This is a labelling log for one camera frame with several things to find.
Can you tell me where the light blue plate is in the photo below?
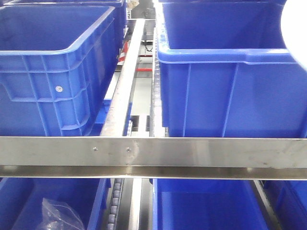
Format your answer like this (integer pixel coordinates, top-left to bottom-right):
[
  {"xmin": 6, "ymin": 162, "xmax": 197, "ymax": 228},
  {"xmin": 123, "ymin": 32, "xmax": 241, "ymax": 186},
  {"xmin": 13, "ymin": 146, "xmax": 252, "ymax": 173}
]
[{"xmin": 281, "ymin": 0, "xmax": 307, "ymax": 68}]

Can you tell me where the roller conveyor track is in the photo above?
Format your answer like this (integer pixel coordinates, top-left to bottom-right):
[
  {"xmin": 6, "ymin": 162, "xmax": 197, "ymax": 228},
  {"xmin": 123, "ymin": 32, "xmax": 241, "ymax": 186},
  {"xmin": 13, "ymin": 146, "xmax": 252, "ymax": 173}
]
[{"xmin": 107, "ymin": 178, "xmax": 124, "ymax": 230}]

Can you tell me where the upper blue crate, right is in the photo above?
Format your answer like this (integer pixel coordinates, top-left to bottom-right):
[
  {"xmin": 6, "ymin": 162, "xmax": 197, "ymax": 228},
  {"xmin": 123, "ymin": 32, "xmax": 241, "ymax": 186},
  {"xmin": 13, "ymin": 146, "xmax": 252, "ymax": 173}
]
[{"xmin": 154, "ymin": 0, "xmax": 307, "ymax": 138}]

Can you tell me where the blue plastic crate, centre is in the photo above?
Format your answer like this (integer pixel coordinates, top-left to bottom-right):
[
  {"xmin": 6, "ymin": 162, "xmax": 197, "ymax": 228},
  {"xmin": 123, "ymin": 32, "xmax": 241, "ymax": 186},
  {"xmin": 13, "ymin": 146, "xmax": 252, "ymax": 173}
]
[{"xmin": 153, "ymin": 179, "xmax": 269, "ymax": 230}]

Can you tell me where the blue plastic crate, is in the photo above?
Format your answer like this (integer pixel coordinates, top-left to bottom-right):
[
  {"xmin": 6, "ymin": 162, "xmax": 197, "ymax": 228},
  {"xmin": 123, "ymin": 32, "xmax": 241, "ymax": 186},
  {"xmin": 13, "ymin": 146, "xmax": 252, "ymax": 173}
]
[
  {"xmin": 153, "ymin": 179, "xmax": 269, "ymax": 230},
  {"xmin": 264, "ymin": 181, "xmax": 307, "ymax": 230},
  {"xmin": 0, "ymin": 178, "xmax": 111, "ymax": 230}
]

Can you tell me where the upper blue crate, left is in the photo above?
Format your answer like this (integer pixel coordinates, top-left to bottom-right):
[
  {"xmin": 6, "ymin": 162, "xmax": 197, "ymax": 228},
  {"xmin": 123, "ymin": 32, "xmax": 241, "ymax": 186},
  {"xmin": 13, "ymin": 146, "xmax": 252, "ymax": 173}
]
[{"xmin": 0, "ymin": 4, "xmax": 118, "ymax": 137}]

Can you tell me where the clear plastic bag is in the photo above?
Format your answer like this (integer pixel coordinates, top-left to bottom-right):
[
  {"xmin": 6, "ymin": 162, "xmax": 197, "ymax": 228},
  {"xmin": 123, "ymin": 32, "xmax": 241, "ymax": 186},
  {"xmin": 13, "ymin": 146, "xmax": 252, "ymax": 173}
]
[{"xmin": 36, "ymin": 198, "xmax": 85, "ymax": 230}]

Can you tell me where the blue plastic crate, left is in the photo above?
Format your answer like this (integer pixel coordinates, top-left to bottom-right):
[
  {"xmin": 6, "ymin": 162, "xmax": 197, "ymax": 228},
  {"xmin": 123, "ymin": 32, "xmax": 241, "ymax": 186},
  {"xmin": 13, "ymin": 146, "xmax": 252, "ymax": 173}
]
[{"xmin": 0, "ymin": 178, "xmax": 111, "ymax": 230}]

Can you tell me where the blue plastic crate, right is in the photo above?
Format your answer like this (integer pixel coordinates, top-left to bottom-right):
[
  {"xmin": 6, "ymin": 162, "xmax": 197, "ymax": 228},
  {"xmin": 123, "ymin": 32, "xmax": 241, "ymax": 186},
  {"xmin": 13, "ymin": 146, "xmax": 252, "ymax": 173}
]
[{"xmin": 264, "ymin": 181, "xmax": 307, "ymax": 230}]

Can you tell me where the steel divider rail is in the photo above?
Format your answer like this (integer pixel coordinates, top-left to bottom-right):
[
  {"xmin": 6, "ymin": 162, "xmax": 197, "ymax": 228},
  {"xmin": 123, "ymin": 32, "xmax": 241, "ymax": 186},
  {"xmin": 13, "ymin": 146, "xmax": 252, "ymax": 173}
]
[{"xmin": 100, "ymin": 19, "xmax": 145, "ymax": 137}]

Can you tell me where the steel upper shelf rail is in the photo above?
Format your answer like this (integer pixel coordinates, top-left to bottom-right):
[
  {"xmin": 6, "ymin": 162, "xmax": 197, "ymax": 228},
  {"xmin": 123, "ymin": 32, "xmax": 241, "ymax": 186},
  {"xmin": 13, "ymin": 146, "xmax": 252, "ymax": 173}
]
[{"xmin": 0, "ymin": 137, "xmax": 307, "ymax": 180}]

